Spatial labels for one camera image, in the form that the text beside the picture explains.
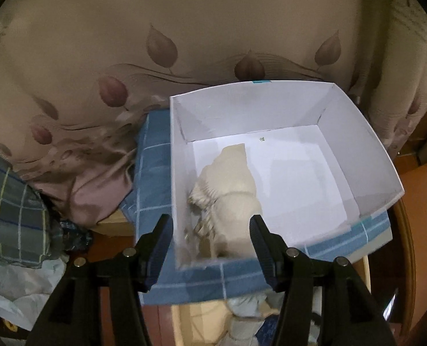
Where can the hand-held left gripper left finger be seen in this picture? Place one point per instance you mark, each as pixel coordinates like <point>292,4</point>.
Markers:
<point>159,247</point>

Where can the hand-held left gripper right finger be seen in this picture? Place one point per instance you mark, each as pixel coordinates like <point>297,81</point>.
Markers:
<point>262,250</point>

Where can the beige underwear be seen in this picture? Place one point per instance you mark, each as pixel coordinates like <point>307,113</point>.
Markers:
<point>235,194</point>

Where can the white cardboard box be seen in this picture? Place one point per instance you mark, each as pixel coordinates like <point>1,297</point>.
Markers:
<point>289,173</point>

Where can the light wooden drawer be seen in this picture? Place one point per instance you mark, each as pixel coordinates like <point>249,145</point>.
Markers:
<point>199,326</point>

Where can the tan cardboard box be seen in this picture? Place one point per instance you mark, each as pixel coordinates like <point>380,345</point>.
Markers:
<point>114,225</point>

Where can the heap of pale clothes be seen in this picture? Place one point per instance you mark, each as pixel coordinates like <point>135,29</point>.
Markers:
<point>249,317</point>

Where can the blue plaid cloth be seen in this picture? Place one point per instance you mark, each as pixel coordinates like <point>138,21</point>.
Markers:
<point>152,173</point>

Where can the dark floral cloth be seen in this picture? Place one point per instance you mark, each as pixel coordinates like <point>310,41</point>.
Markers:
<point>75,238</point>

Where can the green plaid cloth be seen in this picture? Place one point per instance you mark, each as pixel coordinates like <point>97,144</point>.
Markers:
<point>11,216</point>

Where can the white plastic bag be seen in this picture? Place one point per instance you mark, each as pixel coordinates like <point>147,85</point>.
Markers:
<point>11,288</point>

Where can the brown wooden furniture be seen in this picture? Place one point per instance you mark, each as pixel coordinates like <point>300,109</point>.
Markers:
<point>415,194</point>

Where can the leaf print quilt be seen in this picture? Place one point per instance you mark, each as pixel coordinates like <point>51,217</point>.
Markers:
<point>199,25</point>

